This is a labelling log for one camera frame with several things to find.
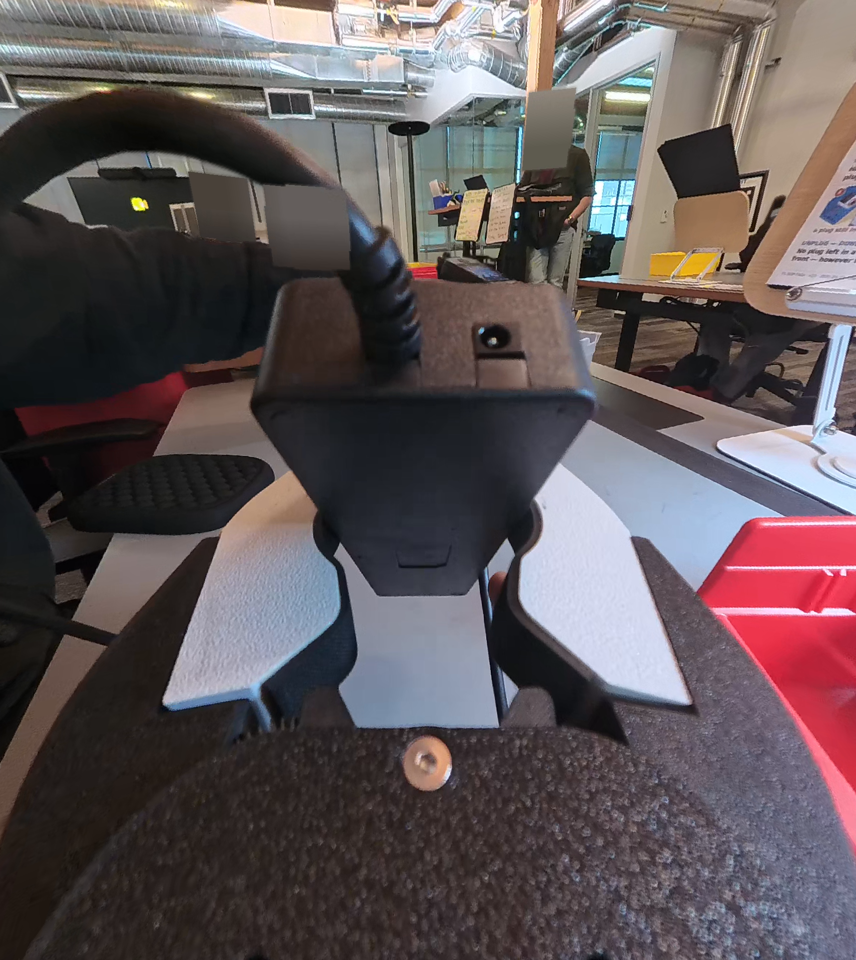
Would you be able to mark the person's left forearm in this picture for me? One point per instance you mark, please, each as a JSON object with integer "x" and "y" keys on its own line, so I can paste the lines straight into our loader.
{"x": 97, "y": 300}

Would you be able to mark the small red plastic bin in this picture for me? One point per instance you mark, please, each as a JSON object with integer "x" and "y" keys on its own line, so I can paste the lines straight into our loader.
{"x": 795, "y": 570}

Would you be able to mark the black panel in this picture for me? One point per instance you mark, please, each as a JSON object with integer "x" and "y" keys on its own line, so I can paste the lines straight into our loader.
{"x": 698, "y": 161}

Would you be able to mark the black usb hub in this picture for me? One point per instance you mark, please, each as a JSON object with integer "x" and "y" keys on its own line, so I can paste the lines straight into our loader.
{"x": 413, "y": 465}

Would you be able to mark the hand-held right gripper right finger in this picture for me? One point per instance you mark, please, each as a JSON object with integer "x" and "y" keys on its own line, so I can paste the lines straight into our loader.
{"x": 593, "y": 615}

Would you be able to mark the red chair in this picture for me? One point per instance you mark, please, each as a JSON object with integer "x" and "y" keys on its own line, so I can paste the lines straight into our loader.
{"x": 97, "y": 405}

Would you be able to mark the black wrist rest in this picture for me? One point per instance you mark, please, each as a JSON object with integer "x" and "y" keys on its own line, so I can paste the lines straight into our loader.
{"x": 165, "y": 495}

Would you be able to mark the black floor lamp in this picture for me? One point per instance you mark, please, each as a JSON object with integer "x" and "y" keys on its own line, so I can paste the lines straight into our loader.
{"x": 409, "y": 127}

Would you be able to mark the person's right hand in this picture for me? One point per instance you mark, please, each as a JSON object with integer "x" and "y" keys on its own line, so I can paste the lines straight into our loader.
{"x": 499, "y": 589}

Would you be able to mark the silver air duct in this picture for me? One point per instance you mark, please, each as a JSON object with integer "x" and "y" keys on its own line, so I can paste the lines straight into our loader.
{"x": 172, "y": 52}

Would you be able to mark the long wooden table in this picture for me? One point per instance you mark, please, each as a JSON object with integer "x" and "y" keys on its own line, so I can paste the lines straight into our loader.
{"x": 660, "y": 285}

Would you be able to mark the yellow bin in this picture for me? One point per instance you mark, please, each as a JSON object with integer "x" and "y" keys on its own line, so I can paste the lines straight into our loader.
{"x": 664, "y": 264}

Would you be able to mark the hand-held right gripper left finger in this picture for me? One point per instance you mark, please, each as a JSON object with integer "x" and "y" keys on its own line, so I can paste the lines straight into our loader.
{"x": 263, "y": 600}

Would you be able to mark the large red plastic bin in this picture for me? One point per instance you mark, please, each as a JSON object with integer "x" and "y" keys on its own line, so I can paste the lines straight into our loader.
{"x": 420, "y": 271}

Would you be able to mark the paper flip chart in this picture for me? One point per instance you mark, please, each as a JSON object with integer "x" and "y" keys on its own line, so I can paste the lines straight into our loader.
{"x": 501, "y": 214}
{"x": 471, "y": 214}

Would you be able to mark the black wall monitor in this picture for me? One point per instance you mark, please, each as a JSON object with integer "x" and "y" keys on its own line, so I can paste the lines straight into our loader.
{"x": 112, "y": 202}

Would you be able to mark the cardboard box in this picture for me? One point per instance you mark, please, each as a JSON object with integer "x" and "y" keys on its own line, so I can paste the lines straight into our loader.
{"x": 705, "y": 225}

